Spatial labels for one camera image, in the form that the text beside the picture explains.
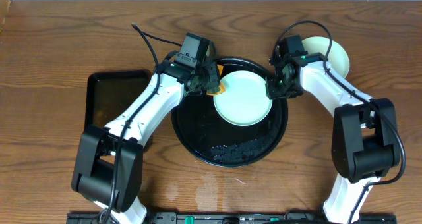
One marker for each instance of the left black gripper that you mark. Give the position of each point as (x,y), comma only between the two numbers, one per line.
(208,80)

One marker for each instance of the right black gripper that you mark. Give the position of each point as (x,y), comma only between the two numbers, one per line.
(272,93)

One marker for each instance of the orange green sponge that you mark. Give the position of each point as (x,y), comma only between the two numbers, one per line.
(219,89)

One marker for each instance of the light green plate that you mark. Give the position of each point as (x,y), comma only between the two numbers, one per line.
(337,56)
(244,101)

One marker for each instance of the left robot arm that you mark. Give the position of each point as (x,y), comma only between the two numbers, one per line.
(108,166)

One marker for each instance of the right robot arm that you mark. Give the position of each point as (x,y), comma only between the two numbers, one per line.
(365,143)

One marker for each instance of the round black tray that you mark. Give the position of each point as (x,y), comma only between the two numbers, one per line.
(207,136)

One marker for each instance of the rectangular black tray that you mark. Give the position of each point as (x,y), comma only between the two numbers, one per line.
(109,94)

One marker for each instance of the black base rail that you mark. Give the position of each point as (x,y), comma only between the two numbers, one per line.
(175,218)

